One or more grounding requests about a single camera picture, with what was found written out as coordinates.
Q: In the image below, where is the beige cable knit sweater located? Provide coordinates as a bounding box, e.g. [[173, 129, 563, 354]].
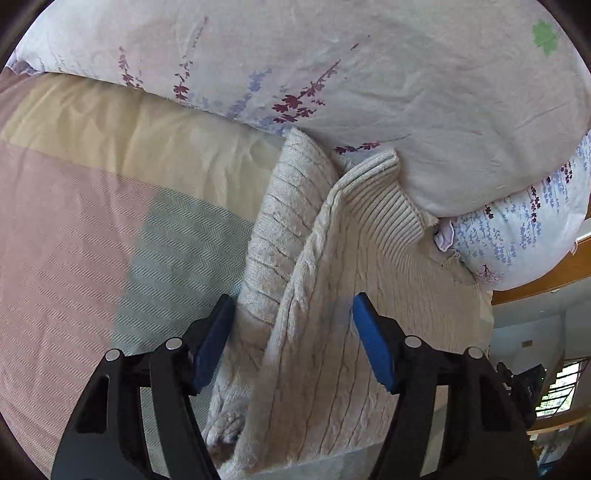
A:
[[204, 130, 494, 479]]

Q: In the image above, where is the pink floral pillow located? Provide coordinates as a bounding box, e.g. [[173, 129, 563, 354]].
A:
[[9, 1, 590, 217]]

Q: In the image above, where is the wooden bed frame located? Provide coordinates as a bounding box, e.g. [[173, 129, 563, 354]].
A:
[[492, 238, 591, 306]]

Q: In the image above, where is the white blue floral pillow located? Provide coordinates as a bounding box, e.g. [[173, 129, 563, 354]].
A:
[[434, 136, 590, 291]]

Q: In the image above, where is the pastel patchwork quilt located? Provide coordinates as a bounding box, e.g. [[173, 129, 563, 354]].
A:
[[1, 75, 284, 473]]

